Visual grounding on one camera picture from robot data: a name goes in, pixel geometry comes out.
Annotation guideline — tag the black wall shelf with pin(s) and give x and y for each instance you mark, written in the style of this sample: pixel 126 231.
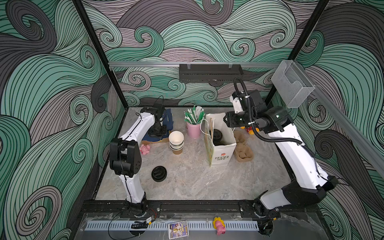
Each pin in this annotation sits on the black wall shelf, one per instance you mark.
pixel 209 73

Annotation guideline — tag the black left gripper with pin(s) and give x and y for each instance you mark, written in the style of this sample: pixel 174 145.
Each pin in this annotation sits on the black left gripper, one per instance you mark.
pixel 164 132

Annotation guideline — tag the small pink pig toy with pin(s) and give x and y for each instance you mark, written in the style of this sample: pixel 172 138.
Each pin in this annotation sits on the small pink pig toy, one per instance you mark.
pixel 144 149

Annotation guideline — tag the white paper takeout bag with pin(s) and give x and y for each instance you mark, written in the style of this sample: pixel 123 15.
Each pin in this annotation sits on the white paper takeout bag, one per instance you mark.
pixel 218 155

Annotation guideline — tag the pink figurine toy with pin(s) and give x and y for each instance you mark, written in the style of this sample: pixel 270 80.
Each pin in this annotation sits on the pink figurine toy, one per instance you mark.
pixel 219 226

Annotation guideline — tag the stack of black lids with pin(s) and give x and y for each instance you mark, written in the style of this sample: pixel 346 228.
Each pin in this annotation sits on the stack of black lids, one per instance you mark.
pixel 159 173

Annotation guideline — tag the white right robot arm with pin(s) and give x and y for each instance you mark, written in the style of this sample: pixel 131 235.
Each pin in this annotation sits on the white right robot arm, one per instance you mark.
pixel 275 125

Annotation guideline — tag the green white wrapped straws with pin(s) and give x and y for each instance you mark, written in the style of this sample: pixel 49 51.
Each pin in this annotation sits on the green white wrapped straws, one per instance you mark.
pixel 195 115

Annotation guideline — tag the brown cardboard napkin tray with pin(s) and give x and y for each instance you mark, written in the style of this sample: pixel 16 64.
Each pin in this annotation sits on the brown cardboard napkin tray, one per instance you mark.
pixel 154 141

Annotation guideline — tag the stack of paper cups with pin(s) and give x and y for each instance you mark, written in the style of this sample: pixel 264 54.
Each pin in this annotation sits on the stack of paper cups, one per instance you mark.
pixel 176 141

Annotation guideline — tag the pink cup holder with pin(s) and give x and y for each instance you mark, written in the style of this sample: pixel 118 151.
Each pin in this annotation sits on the pink cup holder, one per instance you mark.
pixel 194 131

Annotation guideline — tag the dark blue napkin stack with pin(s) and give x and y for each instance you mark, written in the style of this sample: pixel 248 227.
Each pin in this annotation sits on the dark blue napkin stack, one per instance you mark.
pixel 168 121

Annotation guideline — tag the brown pulp cup carrier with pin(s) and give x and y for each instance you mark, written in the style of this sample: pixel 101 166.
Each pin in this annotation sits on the brown pulp cup carrier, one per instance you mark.
pixel 243 152

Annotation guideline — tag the colourful picture card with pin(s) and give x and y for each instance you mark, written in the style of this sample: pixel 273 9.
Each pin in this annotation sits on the colourful picture card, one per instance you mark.
pixel 178 230

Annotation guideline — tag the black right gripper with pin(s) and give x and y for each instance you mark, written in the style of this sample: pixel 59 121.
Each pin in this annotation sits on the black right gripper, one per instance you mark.
pixel 233 121

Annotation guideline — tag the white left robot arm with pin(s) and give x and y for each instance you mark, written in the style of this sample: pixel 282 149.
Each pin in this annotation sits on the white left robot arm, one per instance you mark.
pixel 125 155

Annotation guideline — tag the clear plastic wall holder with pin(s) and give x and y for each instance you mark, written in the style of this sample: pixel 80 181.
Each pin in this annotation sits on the clear plastic wall holder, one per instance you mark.
pixel 292 83

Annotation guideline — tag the yellow red plush toy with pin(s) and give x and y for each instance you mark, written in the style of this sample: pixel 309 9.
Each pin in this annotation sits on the yellow red plush toy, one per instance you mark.
pixel 250 130

